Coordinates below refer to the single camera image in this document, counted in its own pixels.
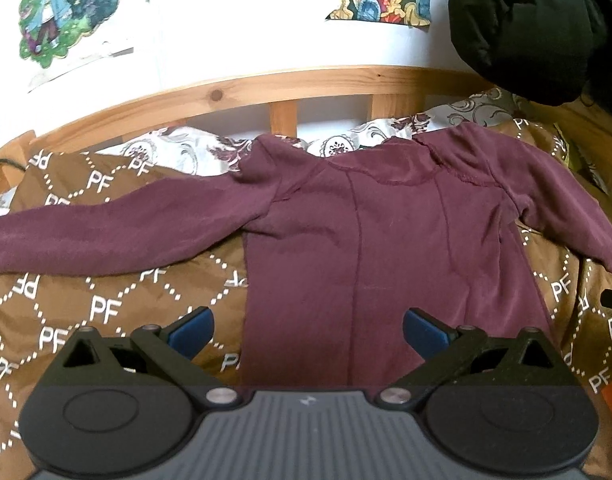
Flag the wooden bed frame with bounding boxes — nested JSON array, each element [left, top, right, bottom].
[[0, 66, 612, 206]]

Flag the black puffer jacket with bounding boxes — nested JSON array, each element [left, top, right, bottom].
[[448, 0, 612, 115]]

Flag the anime boy wall poster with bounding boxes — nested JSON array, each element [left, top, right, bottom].
[[18, 0, 120, 70]]

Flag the brown PF-print blanket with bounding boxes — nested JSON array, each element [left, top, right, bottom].
[[0, 128, 612, 479]]

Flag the maroon long-sleeve top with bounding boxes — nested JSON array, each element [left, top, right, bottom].
[[0, 122, 612, 388]]

